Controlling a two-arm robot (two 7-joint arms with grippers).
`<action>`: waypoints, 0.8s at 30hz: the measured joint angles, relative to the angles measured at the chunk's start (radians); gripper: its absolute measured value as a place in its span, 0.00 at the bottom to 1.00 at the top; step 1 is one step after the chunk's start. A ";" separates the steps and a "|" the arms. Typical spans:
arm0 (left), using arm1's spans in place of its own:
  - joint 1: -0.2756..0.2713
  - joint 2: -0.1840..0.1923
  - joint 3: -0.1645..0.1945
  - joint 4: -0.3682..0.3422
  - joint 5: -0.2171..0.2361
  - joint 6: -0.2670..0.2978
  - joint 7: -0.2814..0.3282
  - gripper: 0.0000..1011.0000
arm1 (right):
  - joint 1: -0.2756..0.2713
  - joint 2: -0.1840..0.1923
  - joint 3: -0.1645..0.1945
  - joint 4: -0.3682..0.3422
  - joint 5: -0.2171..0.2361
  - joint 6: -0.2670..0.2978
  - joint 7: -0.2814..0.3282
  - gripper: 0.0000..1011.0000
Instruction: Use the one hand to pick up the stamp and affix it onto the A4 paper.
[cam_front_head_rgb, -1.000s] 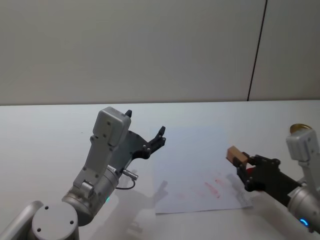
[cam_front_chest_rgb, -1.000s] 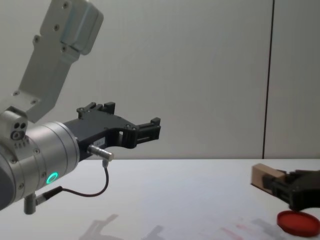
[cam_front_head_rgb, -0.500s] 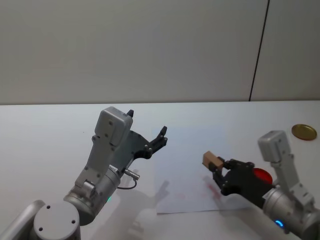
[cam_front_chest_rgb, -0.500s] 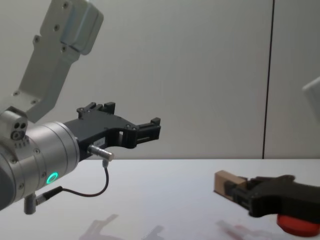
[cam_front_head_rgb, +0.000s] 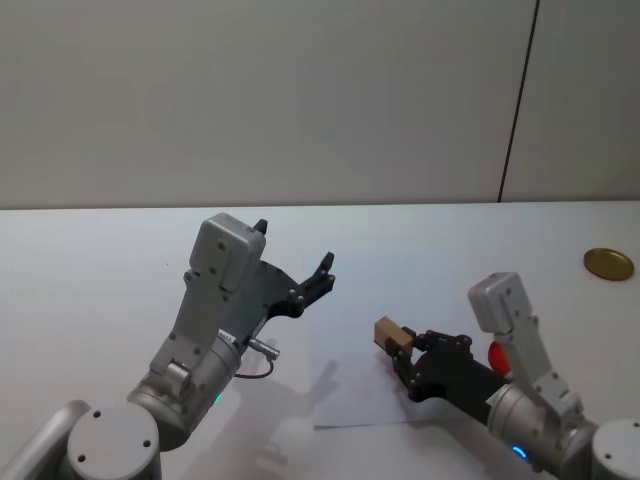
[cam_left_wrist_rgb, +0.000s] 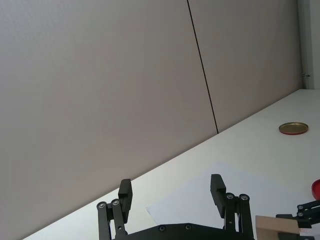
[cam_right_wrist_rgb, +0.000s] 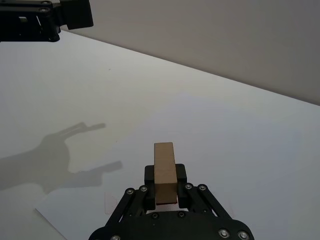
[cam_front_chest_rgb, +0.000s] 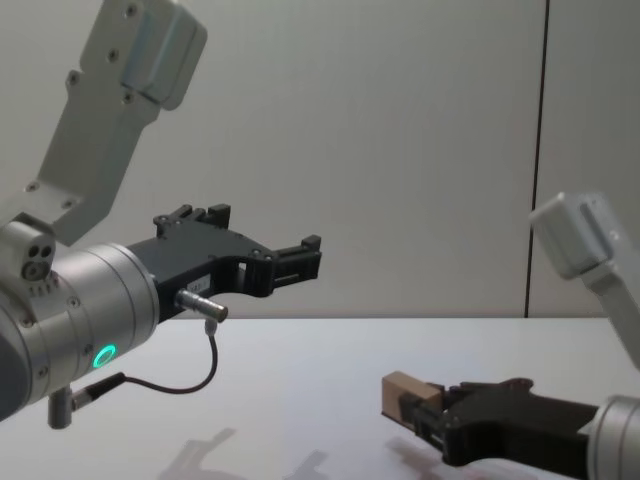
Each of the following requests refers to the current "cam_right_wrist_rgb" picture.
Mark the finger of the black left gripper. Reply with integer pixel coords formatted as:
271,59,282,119
0,0,94,43

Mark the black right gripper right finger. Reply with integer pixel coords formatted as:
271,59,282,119
175,163,234,220

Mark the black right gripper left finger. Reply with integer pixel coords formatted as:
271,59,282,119
87,164,157,240

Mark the tan wooden block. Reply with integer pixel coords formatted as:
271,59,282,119
153,141,178,206

